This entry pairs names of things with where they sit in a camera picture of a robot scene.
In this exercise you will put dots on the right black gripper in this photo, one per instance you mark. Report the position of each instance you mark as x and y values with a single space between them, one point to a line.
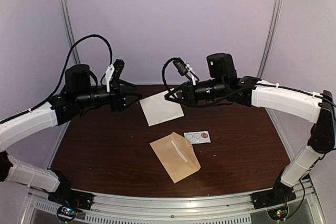
190 98

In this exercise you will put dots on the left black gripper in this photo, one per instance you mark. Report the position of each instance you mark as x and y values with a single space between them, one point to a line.
117 96

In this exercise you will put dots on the cream letter paper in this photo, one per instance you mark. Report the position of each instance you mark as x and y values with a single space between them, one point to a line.
158 110
179 152

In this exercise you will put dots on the brown kraft envelope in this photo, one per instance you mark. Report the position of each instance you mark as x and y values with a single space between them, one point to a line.
176 168

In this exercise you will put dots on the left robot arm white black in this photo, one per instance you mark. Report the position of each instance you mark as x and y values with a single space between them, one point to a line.
77 97

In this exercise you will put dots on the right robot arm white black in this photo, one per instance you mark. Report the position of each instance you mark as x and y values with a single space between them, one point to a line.
225 87

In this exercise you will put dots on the white sticker sheet with seal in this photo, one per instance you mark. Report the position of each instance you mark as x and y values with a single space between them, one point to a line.
198 137

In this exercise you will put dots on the left small circuit board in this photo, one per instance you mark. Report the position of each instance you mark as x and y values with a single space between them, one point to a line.
66 214

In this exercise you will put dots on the small circuit board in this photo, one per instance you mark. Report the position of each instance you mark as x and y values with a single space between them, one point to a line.
278 214
66 214

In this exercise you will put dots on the right small circuit board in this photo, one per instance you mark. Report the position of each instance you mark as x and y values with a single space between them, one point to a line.
278 214

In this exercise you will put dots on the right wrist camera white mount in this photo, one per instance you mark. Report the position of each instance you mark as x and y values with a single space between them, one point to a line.
185 69

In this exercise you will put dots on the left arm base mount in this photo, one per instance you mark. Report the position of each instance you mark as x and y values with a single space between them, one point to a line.
77 200

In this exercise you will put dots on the right aluminium frame post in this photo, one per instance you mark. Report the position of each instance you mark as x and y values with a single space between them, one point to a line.
276 10

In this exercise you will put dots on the aluminium frame post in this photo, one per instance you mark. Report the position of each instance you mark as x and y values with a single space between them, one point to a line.
276 10
67 22

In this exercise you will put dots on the front aluminium rail base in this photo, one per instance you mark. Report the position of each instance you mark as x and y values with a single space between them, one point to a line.
231 208

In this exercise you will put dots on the left aluminium frame post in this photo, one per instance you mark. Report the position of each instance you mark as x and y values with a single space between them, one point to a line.
67 22

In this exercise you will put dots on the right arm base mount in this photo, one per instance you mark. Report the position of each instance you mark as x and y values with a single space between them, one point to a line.
269 198

